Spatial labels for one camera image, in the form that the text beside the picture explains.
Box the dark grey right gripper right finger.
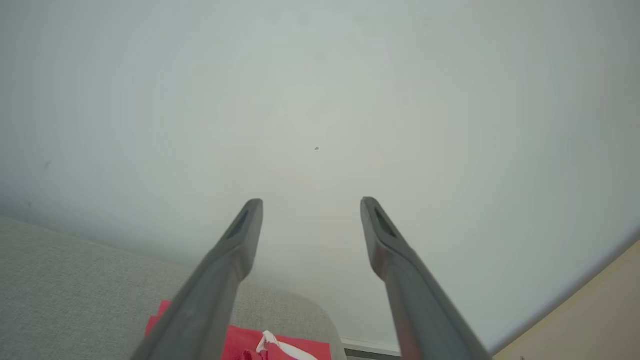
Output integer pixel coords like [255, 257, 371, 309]
[360, 196, 494, 360]

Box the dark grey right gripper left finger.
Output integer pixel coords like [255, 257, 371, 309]
[130, 198, 265, 360]

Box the red jersey with number print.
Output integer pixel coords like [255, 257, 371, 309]
[144, 300, 332, 360]

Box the white wall baseboard strip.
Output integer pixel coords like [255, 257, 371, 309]
[341, 339, 402, 359]

